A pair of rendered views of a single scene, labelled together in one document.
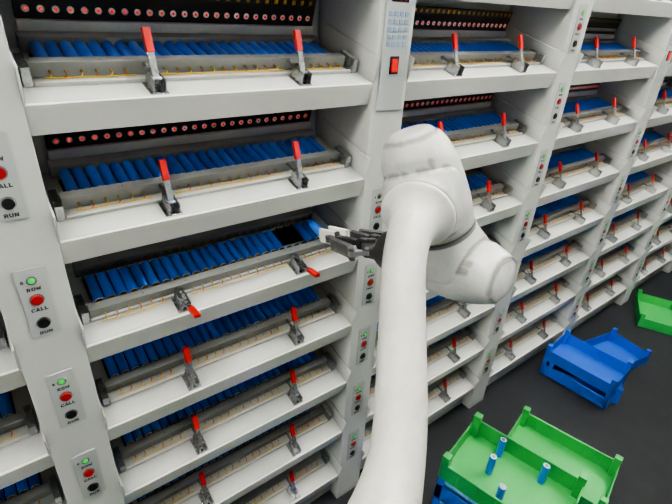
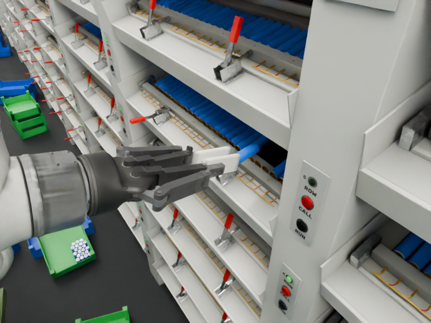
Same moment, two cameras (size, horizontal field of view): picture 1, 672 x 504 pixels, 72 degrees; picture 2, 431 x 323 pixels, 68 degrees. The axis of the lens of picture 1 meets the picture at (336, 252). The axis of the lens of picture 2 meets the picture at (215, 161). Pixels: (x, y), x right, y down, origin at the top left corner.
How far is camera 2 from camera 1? 1.01 m
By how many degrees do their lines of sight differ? 76
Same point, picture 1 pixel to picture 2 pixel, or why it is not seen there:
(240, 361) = (190, 205)
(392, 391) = not seen: outside the picture
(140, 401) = not seen: hidden behind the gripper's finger
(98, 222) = (131, 23)
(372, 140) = (311, 63)
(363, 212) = (285, 182)
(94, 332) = (135, 97)
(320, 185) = (236, 91)
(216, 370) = not seen: hidden behind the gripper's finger
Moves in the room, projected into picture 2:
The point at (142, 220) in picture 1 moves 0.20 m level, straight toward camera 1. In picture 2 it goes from (136, 33) to (36, 43)
